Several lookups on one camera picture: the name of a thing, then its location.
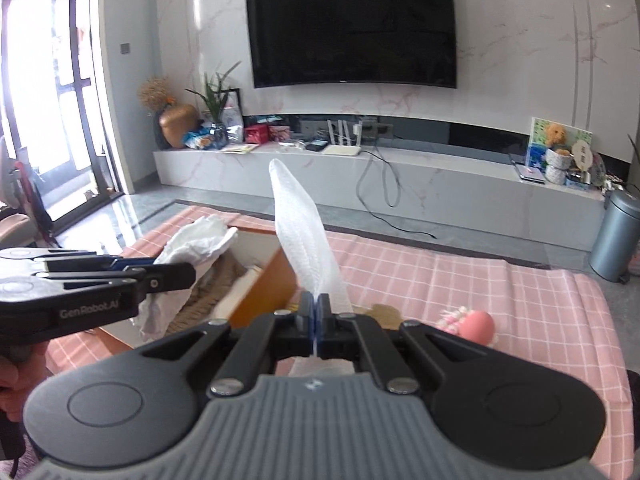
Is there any black cable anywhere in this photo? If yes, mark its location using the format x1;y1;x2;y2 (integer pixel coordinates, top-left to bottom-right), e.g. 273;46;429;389
356;149;438;240

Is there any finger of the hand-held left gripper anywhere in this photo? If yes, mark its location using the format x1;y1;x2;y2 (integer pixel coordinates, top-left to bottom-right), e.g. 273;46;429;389
34;252;157;273
31;262;197;306

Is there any brown coiled rope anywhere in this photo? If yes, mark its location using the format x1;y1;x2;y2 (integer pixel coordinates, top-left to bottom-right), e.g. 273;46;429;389
165;250;251;336

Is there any orange cardboard box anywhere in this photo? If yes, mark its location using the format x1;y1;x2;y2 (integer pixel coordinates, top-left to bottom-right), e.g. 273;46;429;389
97;225;301;351

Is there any white patterned flowerpot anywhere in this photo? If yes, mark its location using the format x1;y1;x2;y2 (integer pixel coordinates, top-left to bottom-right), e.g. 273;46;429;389
544;147;573;183

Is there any blue snack bag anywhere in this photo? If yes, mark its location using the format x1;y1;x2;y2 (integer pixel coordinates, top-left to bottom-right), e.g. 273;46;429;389
182;127;216;151

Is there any round paper sign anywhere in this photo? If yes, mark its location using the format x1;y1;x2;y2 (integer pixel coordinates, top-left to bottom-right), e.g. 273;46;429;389
571;140;593;171

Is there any grey pedal trash can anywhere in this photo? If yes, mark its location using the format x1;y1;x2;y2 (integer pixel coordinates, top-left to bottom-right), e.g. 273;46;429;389
589;189;640;283

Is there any metal bowl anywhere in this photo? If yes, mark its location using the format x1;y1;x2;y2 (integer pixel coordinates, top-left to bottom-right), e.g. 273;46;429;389
565;170;606;191

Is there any white router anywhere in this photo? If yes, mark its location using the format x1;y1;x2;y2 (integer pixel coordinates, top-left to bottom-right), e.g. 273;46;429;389
320;119;363;157

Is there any photo board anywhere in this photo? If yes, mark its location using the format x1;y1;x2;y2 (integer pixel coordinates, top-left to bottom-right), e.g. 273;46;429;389
527;117;593;171

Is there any person's left hand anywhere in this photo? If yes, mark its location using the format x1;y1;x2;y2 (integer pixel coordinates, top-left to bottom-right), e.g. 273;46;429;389
0;342;51;425

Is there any gold vase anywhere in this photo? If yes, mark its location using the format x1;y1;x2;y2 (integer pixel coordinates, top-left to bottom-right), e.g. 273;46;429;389
159;104;200;149

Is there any glass sliding door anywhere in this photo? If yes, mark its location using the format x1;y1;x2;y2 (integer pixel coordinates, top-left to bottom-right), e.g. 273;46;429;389
0;0;118;221

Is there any green leafy plant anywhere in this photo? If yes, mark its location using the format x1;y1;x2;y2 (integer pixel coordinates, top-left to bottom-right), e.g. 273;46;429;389
186;61;242;126

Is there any pink ball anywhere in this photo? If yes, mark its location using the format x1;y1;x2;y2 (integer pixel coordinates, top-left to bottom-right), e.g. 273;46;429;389
459;310;497;346

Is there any pink office chair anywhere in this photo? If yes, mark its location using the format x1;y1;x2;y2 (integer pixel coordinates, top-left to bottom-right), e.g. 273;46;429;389
0;135;56;251

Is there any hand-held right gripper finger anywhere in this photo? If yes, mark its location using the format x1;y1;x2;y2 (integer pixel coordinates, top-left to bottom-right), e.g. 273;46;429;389
315;292;493;395
142;290;317;396

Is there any pink checked blanket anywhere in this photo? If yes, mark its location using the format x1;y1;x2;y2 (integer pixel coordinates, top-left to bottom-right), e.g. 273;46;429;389
47;205;633;480

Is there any black wall television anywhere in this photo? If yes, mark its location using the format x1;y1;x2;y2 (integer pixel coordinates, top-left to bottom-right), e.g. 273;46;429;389
245;0;458;89

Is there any pink and white crochet piece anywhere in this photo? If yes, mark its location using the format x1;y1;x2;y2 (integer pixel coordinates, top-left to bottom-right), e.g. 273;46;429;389
436;305;471;336

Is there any dried flower bunch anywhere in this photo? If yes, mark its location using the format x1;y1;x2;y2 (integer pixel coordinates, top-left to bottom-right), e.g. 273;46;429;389
138;76;173;113

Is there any grey laptop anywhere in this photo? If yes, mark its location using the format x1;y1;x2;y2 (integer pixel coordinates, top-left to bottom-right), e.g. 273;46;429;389
510;155;546;185

